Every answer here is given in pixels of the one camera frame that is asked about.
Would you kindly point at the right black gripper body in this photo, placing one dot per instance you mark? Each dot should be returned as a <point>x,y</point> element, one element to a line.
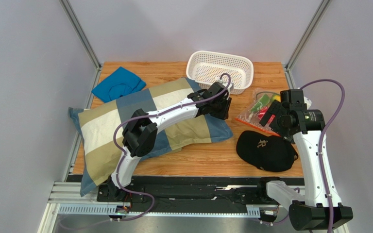
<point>271,113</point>

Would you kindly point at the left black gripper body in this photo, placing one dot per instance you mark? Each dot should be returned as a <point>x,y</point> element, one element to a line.
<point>220,109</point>

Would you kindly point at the clear orange zip bag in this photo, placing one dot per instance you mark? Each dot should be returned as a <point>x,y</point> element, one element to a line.
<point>251,115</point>

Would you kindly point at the checked blue beige pillow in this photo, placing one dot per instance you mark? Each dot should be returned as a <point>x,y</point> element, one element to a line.
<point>102,137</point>

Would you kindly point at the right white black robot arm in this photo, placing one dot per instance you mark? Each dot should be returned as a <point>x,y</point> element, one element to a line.
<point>320,207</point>

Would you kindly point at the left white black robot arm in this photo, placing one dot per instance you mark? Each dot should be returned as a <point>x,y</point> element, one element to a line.
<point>141,130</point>

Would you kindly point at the white perforated plastic basket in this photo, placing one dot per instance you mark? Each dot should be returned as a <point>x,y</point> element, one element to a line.
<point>206,67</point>

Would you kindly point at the black baseball cap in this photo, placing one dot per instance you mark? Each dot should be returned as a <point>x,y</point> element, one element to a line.
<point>268,153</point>

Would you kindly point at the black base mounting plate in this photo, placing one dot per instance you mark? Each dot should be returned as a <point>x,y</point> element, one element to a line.
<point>187,194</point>

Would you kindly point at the blue folded cloth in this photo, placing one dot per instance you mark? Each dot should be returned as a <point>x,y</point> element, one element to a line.
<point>120,83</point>

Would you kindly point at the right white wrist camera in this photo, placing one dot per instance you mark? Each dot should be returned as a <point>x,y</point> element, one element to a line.
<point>308,102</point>

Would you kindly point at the right aluminium frame post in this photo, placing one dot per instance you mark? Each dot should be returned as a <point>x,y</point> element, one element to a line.
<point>323,6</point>

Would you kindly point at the aluminium frame post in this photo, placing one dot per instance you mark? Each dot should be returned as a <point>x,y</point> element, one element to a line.
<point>323,6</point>
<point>80,33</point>

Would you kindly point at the aluminium slotted rail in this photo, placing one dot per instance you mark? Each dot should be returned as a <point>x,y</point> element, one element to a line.
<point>116,210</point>

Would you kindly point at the left aluminium frame post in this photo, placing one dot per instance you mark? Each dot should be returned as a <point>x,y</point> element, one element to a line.
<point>80,33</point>

